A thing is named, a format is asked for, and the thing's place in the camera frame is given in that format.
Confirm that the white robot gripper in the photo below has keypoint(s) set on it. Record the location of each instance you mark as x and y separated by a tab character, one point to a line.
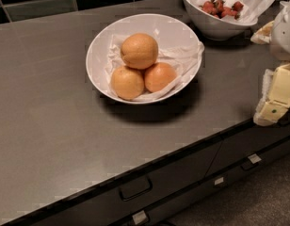
284	32

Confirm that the orange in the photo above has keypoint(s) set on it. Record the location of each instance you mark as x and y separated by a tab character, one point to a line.
139	51
158	76
128	83

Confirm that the white bowl with strawberries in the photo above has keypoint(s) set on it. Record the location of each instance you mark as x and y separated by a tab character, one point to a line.
219	28

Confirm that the white bowl with oranges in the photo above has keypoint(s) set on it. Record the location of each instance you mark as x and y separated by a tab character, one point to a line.
167	31

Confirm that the red strawberries pile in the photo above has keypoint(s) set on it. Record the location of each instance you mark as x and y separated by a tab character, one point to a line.
218	9

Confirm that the right dark drawer front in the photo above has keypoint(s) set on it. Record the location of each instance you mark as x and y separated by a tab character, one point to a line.
244	140

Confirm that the dark drawer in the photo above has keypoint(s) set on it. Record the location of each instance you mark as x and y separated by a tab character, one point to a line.
244	140
167	176
181	199

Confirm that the white label lower right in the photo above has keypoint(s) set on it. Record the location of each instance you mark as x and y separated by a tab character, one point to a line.
254	159

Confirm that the white label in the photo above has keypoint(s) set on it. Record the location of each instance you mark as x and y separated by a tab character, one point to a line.
219	181
254	159
140	217

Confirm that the white label lower middle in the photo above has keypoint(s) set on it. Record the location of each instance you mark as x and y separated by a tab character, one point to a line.
219	181

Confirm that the left dark drawer front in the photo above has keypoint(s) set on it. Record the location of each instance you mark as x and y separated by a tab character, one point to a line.
167	176

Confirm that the lower dark drawer front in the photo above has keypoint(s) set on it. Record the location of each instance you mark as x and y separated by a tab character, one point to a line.
181	199

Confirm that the white label lower left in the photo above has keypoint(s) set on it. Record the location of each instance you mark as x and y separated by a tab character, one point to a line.
140	217

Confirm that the black left drawer handle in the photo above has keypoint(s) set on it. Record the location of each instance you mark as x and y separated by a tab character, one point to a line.
135	188

